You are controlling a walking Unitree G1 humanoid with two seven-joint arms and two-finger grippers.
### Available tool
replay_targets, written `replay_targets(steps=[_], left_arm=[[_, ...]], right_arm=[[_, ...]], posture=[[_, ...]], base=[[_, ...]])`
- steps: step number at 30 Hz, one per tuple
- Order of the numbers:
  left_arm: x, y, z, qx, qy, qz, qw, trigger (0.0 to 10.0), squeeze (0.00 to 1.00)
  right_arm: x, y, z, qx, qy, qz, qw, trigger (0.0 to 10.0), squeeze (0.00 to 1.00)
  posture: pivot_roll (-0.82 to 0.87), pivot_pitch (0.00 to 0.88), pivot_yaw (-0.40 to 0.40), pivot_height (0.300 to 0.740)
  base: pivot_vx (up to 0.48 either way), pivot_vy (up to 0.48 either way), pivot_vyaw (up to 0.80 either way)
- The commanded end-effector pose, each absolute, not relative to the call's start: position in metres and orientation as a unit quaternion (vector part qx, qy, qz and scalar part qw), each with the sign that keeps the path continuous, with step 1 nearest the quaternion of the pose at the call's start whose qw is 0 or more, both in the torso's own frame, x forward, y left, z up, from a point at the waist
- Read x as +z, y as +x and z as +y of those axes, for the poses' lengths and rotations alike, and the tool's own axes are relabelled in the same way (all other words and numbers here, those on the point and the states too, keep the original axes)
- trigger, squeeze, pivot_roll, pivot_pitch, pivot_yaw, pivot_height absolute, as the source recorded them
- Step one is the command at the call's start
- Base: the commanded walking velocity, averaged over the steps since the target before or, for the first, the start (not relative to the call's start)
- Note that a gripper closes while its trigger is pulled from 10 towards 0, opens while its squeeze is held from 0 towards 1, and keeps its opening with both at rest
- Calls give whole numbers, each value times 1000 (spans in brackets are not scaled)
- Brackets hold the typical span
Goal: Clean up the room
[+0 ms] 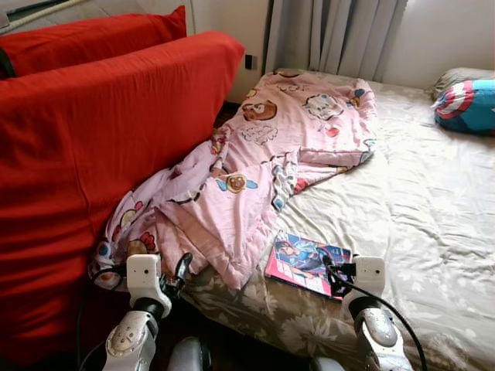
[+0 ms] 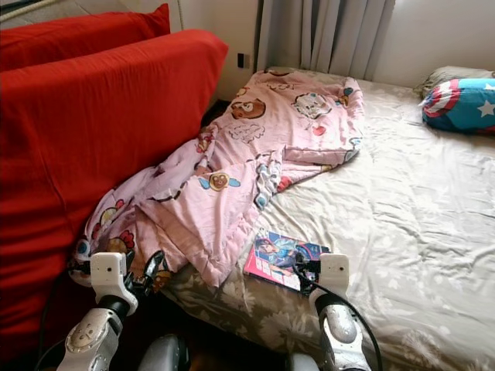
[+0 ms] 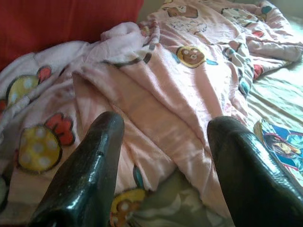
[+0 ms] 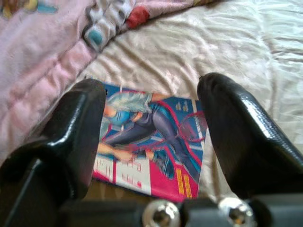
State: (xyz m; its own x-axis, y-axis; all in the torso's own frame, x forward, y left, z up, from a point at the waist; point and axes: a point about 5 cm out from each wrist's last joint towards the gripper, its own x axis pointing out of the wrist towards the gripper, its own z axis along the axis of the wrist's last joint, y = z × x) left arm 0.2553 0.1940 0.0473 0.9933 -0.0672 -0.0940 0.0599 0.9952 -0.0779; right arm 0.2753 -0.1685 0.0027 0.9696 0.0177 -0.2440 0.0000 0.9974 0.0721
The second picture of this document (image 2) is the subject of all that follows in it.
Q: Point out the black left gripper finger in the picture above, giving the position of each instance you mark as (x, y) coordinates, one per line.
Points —
(156, 263)

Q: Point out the colourful manga book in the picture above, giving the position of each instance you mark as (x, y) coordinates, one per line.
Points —
(278, 259)

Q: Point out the pink cartoon print blanket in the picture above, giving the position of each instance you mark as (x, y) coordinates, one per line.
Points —
(247, 154)

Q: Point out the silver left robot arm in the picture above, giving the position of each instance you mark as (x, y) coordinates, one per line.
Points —
(93, 340)

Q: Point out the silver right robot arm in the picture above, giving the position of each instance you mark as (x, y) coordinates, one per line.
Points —
(344, 332)

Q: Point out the grey left robot leg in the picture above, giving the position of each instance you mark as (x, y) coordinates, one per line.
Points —
(164, 354)

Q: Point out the large red cushion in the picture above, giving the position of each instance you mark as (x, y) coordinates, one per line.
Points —
(77, 35)
(93, 170)

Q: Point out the stars and stripes bolster pillow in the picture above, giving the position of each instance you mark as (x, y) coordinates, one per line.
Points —
(464, 107)

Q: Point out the grey curtain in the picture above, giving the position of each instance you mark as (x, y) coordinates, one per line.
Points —
(325, 35)

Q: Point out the beige floral pillow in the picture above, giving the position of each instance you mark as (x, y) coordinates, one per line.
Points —
(452, 74)

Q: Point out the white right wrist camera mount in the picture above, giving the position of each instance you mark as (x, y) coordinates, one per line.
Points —
(334, 272)

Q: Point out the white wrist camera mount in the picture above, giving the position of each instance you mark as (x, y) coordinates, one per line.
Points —
(334, 272)
(108, 277)

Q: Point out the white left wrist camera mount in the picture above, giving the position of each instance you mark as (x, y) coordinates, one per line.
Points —
(108, 277)

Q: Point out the black wall socket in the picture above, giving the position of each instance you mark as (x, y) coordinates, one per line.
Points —
(243, 60)

